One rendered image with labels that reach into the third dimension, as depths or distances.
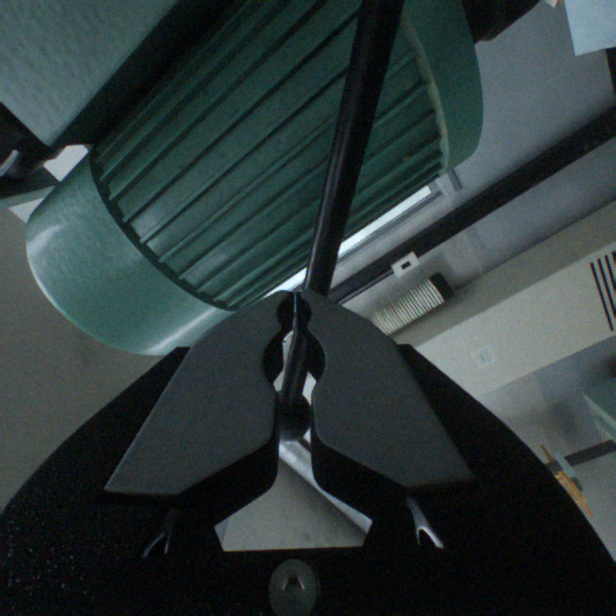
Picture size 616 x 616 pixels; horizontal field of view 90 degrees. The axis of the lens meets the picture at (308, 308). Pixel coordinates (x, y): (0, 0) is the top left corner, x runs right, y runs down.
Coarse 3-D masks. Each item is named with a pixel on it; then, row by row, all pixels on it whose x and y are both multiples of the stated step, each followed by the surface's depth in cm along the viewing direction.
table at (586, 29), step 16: (576, 0) 41; (592, 0) 40; (608, 0) 38; (576, 16) 42; (592, 16) 41; (608, 16) 39; (576, 32) 44; (592, 32) 42; (608, 32) 40; (576, 48) 45; (592, 48) 43
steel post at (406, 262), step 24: (600, 120) 133; (576, 144) 136; (600, 144) 136; (528, 168) 140; (552, 168) 140; (504, 192) 145; (456, 216) 150; (480, 216) 150; (408, 240) 161; (432, 240) 156; (384, 264) 162; (408, 264) 159; (336, 288) 171; (360, 288) 166; (288, 336) 183
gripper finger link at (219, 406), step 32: (224, 320) 9; (256, 320) 9; (288, 320) 11; (192, 352) 8; (224, 352) 8; (256, 352) 8; (192, 384) 7; (224, 384) 7; (256, 384) 7; (160, 416) 6; (192, 416) 6; (224, 416) 6; (256, 416) 6; (128, 448) 6; (160, 448) 6; (192, 448) 6; (224, 448) 6; (256, 448) 6; (128, 480) 5; (160, 480) 5; (192, 480) 5; (224, 480) 5; (256, 480) 6; (224, 512) 6
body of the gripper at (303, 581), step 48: (192, 528) 4; (384, 528) 5; (96, 576) 4; (144, 576) 4; (192, 576) 4; (240, 576) 4; (288, 576) 4; (336, 576) 4; (384, 576) 4; (432, 576) 4; (480, 576) 4
